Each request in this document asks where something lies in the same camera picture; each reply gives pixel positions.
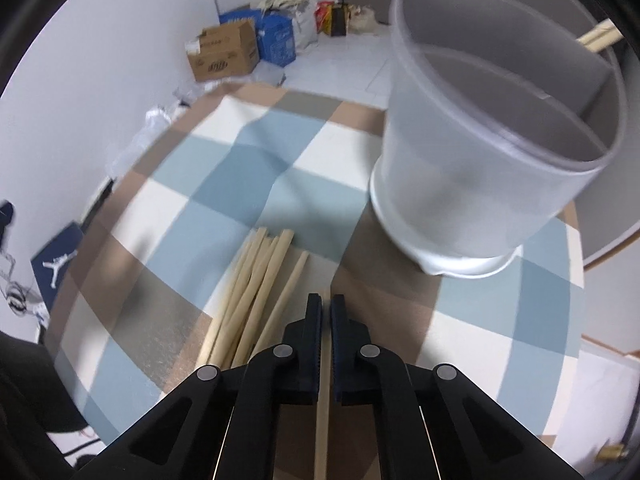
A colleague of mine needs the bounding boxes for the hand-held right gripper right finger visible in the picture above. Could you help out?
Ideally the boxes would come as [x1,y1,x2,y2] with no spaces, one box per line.
[330,294,585,480]

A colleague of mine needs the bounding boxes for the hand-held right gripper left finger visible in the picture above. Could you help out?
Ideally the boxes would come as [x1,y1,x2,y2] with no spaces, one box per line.
[75,294,321,480]

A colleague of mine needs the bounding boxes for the translucent plastic utensil holder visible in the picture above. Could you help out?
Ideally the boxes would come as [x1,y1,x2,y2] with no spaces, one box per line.
[369,0,628,279]

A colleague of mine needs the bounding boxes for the checkered blue brown tablecloth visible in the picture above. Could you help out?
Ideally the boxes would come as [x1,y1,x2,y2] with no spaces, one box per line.
[45,82,587,480]

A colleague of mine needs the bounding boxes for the blue jordan bag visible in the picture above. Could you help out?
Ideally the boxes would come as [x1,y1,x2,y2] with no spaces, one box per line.
[30,222,84,307]

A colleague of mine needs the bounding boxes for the crumpled clear plastic bags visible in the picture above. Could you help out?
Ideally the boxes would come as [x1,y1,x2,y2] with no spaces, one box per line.
[102,77,213,181]

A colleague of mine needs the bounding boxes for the brown cardboard box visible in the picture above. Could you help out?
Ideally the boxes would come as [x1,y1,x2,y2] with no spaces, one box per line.
[186,21,261,82]

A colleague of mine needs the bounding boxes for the blue cardboard box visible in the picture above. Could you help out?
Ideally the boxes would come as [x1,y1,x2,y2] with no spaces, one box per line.
[219,5,297,66]

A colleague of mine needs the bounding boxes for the white stuffed bag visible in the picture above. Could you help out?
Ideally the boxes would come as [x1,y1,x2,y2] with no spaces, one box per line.
[260,0,321,51]

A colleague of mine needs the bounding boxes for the red snack packet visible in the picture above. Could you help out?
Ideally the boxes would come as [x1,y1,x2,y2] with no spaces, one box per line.
[314,1,336,36]

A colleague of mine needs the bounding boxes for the beige plastic bag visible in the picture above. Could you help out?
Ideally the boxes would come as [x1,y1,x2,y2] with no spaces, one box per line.
[349,5,382,35]

